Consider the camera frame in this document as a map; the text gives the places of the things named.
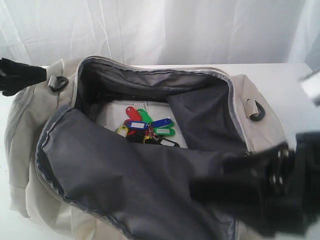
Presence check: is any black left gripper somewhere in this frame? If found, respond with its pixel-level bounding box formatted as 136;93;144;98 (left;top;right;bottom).
0;58;47;97

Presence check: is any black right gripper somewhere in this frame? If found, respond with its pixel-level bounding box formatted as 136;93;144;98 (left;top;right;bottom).
189;131;320;237

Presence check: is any beige duffel bag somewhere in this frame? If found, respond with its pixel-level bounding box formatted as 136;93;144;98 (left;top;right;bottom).
4;56;285;240

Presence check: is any colourful key tag bunch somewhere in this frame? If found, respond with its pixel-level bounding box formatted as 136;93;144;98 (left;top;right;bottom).
115;106;180;147

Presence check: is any white plastic wrapped package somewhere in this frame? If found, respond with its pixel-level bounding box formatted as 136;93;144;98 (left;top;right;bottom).
95;100;187;148

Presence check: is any white backdrop curtain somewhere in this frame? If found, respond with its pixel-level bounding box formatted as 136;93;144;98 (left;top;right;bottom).
0;0;320;69

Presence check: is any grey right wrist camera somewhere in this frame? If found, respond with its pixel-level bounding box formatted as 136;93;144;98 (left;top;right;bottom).
298;71;320;107

